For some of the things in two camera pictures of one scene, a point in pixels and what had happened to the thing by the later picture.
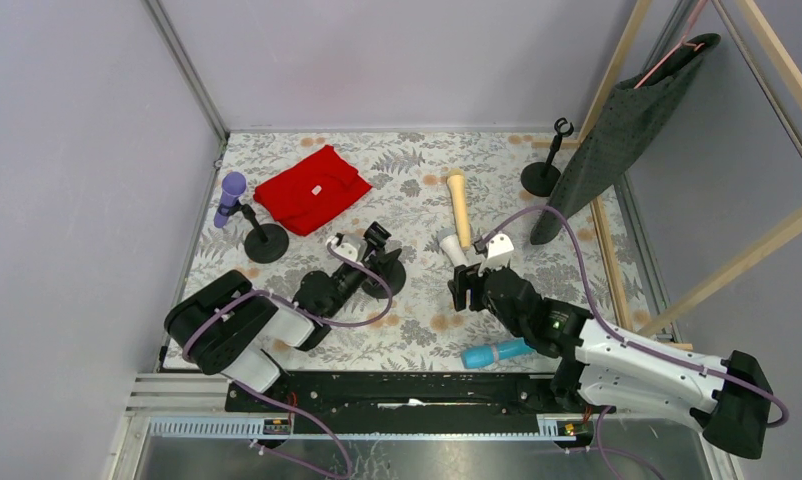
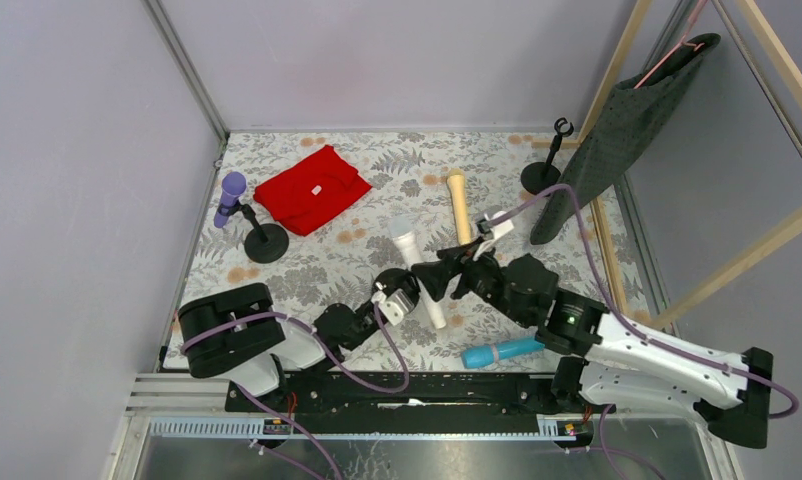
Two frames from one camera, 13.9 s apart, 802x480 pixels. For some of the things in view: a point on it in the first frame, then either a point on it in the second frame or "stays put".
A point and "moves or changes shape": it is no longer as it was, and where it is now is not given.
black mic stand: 384,263 moves or changes shape
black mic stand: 541,178 stays put
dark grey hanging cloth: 622,131 stays put
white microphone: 449,240 → 403,227
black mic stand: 267,243 stays put
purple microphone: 233,185 stays put
